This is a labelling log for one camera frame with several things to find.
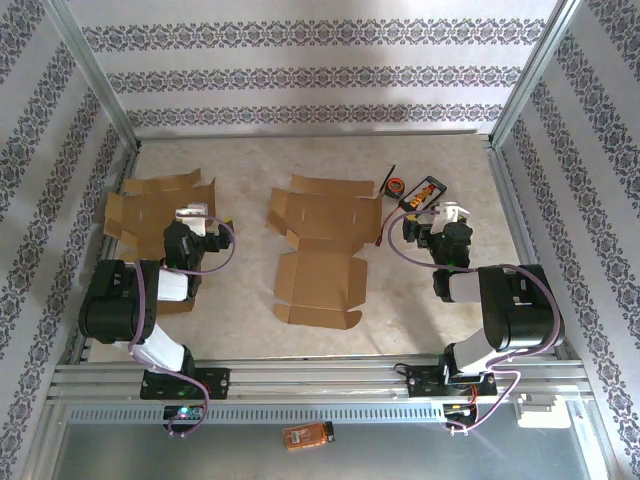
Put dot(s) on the brown cardboard box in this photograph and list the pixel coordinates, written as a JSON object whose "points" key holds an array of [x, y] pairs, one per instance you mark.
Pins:
{"points": [[150, 200], [320, 270]]}

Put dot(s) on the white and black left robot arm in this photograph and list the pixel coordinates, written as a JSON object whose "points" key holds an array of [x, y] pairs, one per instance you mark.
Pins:
{"points": [[115, 300]]}

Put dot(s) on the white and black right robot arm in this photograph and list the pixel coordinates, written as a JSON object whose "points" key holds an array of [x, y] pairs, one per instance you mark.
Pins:
{"points": [[520, 310]]}

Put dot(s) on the black charger board yellow connectors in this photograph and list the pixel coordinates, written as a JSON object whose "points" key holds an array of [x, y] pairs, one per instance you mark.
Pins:
{"points": [[422, 194]]}

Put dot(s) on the black and orange tape measure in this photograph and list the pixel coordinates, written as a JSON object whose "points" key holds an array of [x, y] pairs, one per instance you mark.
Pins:
{"points": [[395, 186]]}

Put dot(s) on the small circuit board with LED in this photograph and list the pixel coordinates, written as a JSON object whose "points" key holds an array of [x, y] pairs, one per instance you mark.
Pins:
{"points": [[184, 412]]}

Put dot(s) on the orange battery pack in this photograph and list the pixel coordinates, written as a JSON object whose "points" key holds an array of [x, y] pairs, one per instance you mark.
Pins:
{"points": [[307, 436]]}

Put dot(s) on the grey metal panel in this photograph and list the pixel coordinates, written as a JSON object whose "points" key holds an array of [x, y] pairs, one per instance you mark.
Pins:
{"points": [[400, 455]]}

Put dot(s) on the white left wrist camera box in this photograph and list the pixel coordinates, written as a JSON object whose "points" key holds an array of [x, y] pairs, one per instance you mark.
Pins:
{"points": [[192, 212]]}

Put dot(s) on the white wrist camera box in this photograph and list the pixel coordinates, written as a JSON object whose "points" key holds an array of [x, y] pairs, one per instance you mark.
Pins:
{"points": [[192, 212], [450, 212]]}

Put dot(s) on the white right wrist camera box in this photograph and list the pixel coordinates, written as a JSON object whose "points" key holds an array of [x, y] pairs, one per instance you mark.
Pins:
{"points": [[450, 212]]}

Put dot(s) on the aluminium side rail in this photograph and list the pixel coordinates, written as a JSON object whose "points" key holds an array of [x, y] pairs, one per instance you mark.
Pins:
{"points": [[82, 345], [507, 200]]}

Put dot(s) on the thin grey wall strip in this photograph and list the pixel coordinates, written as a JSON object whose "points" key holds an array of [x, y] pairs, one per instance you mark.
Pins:
{"points": [[300, 133]]}

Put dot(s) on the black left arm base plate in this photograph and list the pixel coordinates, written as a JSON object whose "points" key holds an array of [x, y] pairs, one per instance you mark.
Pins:
{"points": [[217, 382]]}

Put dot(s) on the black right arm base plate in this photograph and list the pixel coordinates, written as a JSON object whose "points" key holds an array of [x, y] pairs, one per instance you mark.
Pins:
{"points": [[422, 385]]}

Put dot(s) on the aluminium mounting rail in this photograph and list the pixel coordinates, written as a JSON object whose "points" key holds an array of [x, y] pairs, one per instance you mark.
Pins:
{"points": [[320, 375]]}

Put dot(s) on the white plastic bracket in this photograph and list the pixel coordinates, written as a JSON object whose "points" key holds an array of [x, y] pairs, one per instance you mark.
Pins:
{"points": [[537, 404]]}

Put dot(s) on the aluminium frame post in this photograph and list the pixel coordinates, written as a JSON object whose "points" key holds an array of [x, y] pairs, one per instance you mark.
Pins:
{"points": [[95, 75], [535, 75]]}

